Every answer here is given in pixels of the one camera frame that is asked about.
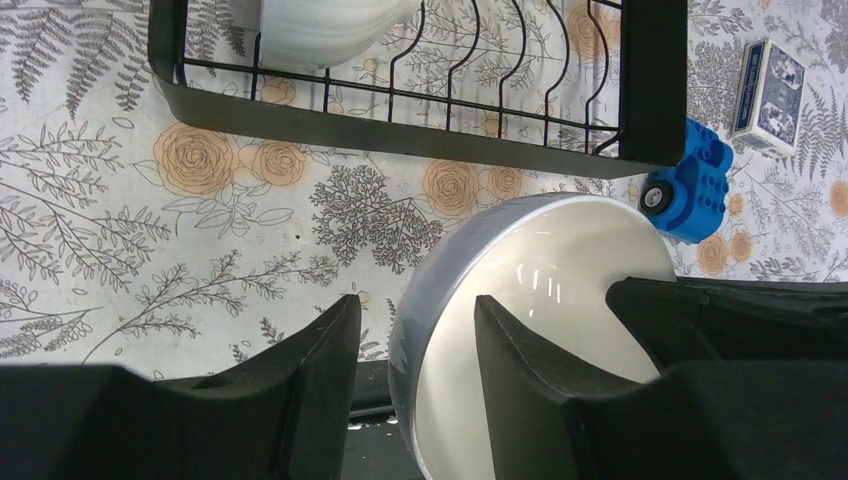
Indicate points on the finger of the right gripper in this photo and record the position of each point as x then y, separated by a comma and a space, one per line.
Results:
695, 319

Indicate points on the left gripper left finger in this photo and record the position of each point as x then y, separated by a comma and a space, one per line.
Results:
96, 422

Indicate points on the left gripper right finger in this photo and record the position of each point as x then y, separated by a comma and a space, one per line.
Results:
552, 415

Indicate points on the white ribbed bowl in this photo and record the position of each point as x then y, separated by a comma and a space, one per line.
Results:
312, 35
549, 259

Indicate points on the blue toy truck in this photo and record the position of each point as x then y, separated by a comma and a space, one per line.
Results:
688, 201

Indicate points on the blue playing card box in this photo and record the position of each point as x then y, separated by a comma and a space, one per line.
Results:
769, 99

